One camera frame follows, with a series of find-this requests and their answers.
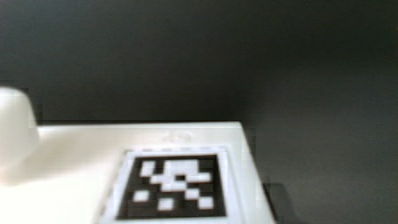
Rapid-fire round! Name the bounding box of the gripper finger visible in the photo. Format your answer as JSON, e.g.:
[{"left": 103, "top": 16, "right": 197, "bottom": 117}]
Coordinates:
[{"left": 263, "top": 183, "right": 300, "bottom": 224}]

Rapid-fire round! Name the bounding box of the white drawer tray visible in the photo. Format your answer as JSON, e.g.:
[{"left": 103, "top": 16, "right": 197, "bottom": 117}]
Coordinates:
[{"left": 0, "top": 87, "right": 275, "bottom": 224}]

